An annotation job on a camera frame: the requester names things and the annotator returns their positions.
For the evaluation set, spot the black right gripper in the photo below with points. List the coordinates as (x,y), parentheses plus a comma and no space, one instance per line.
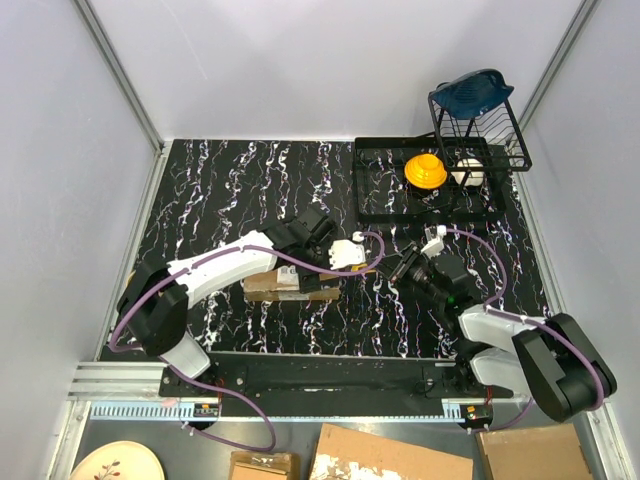
(404,262)

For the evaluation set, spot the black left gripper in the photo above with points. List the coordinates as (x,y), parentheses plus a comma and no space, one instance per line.
(308,278)

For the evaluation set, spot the brown cardboard express box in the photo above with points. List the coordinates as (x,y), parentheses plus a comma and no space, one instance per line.
(285,284)

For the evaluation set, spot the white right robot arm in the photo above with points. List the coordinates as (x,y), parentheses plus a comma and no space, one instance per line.
(550,360)

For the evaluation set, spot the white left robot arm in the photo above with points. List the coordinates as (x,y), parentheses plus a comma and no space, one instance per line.
(153,310)

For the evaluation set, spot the cardboard box at corner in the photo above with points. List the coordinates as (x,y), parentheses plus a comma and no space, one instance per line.
(552,452)

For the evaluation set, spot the small cardboard box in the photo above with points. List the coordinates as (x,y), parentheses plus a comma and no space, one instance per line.
(254,465)

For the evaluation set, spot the black drain tray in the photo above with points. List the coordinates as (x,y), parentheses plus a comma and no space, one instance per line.
(383,195)

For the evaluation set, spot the white small cup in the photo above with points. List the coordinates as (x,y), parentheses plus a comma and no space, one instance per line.
(469,173)

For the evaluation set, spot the yellow plastic cup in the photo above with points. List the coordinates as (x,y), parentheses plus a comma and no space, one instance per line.
(425,171)

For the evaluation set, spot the blue bowl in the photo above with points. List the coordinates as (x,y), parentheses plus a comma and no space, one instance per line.
(476,93)

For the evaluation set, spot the flat cardboard sheet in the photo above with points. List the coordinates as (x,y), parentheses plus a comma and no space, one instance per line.
(343,453)

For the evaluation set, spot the patterned ceramic plate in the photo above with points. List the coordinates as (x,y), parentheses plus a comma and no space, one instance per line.
(120,460)

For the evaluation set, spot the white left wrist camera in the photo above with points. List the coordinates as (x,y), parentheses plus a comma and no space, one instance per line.
(346,253)

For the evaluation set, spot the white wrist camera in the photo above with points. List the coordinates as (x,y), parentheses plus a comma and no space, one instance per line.
(435,241)
(346,253)

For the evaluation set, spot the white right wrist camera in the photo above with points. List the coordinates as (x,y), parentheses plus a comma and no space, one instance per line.
(435,241)

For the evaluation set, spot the black wire dish rack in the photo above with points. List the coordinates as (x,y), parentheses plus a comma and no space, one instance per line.
(494,138)

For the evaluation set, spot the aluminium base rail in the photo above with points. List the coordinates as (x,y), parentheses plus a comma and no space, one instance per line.
(283,388)

